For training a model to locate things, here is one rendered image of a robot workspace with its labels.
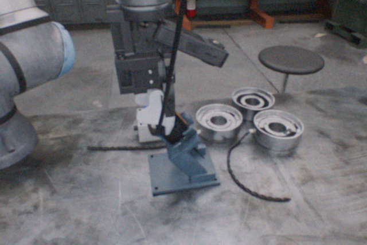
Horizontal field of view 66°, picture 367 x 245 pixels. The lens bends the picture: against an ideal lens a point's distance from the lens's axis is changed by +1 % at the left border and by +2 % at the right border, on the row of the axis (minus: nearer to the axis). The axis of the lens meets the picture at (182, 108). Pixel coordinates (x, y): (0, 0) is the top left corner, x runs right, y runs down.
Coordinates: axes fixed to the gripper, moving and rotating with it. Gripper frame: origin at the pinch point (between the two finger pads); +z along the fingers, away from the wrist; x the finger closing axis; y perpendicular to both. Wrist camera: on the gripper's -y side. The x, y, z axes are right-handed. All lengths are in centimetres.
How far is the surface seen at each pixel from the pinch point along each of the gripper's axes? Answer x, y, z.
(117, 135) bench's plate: -13.5, 10.9, 12.0
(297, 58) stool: -82, -77, 33
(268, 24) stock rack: -302, -171, 92
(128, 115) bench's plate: -20.9, 8.3, 12.0
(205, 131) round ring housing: -7.5, -8.5, 9.5
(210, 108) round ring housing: -15.7, -12.0, 9.4
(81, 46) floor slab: -282, 65, 90
